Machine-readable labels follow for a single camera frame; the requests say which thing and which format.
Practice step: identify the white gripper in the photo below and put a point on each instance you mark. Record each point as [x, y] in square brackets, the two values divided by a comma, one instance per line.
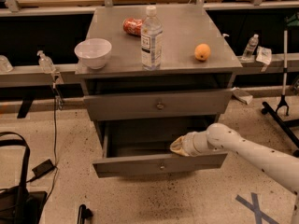
[191, 145]

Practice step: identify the grey drawer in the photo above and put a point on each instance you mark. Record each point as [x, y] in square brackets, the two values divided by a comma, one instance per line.
[142, 147]
[147, 105]

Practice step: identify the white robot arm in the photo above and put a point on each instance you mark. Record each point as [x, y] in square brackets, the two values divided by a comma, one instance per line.
[281, 167]

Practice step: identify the grey top drawer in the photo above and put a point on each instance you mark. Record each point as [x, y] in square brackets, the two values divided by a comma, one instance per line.
[147, 105]

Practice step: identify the grey drawer cabinet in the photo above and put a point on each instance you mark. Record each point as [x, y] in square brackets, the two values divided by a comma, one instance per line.
[184, 28]

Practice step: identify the small box on floor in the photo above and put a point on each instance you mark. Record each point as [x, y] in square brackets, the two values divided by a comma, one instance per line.
[242, 96]

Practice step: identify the orange fruit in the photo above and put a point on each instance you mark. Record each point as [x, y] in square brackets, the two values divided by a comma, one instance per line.
[202, 52]

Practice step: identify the clear water bottle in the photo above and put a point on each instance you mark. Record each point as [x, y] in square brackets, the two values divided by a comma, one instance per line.
[151, 40]

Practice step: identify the white paper packet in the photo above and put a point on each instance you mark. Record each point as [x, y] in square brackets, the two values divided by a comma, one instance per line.
[264, 55]

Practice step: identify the white bowl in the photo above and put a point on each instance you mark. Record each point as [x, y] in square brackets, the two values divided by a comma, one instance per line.
[94, 53]

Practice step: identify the small background water bottle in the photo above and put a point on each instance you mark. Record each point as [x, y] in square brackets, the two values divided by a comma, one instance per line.
[250, 47]

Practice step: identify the red soda can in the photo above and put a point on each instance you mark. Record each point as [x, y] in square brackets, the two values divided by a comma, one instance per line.
[132, 26]

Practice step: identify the black power adapter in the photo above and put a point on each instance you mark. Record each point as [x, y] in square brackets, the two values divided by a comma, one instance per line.
[43, 168]

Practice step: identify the clear sanitizer pump bottle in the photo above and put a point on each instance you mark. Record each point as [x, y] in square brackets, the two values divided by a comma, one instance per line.
[45, 62]

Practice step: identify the black stand with pole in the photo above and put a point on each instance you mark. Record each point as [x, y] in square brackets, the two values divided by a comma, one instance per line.
[289, 23]

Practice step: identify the clear container at left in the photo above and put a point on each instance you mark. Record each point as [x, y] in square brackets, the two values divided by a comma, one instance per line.
[5, 65]

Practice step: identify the long grey shelf rail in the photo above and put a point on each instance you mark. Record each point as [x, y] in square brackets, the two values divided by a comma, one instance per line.
[72, 73]

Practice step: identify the black bag with strap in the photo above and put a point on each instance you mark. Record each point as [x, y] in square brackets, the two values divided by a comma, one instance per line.
[17, 204]

